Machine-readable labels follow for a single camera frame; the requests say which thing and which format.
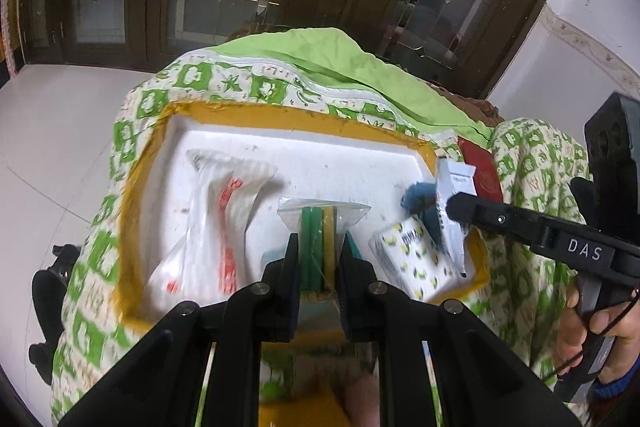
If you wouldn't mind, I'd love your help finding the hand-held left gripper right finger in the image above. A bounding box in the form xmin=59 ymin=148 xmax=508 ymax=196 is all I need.
xmin=339 ymin=231 xmax=592 ymax=427

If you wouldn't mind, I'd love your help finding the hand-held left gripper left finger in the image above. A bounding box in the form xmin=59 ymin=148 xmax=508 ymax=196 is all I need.
xmin=57 ymin=232 xmax=303 ymax=427

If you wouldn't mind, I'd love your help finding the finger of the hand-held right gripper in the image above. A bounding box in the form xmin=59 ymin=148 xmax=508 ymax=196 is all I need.
xmin=445 ymin=194 xmax=552 ymax=254

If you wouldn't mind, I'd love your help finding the white blue-print wipes packet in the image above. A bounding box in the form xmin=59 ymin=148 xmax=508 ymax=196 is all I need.
xmin=432 ymin=157 xmax=479 ymax=281

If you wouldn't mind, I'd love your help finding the white lemon-print tissue pack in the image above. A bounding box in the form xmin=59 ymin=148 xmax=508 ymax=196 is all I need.
xmin=369 ymin=214 xmax=474 ymax=304

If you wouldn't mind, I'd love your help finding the clear bag of coloured sticks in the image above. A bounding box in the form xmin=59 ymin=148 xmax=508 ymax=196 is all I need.
xmin=276 ymin=197 xmax=372 ymax=304

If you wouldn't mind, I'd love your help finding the blue towel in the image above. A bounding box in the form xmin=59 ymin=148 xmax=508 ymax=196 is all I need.
xmin=400 ymin=182 xmax=447 ymax=249

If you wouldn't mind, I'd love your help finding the white pouch with red print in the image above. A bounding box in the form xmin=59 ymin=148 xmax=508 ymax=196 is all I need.
xmin=145 ymin=148 xmax=279 ymax=304

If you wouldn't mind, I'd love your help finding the white foam box yellow tape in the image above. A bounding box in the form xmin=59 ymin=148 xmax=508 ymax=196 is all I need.
xmin=117 ymin=99 xmax=492 ymax=344

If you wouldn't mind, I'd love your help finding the person's right forearm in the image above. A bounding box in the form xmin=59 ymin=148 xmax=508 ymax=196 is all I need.
xmin=594 ymin=357 xmax=640 ymax=404

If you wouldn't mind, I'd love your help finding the person's right hand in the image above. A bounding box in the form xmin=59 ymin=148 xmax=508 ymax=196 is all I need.
xmin=556 ymin=279 xmax=640 ymax=384

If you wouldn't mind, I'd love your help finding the green printed blanket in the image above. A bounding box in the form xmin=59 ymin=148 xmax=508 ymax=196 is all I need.
xmin=50 ymin=27 xmax=640 ymax=427

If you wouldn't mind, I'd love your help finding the black object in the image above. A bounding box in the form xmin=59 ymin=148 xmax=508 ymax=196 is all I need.
xmin=27 ymin=244 xmax=84 ymax=389

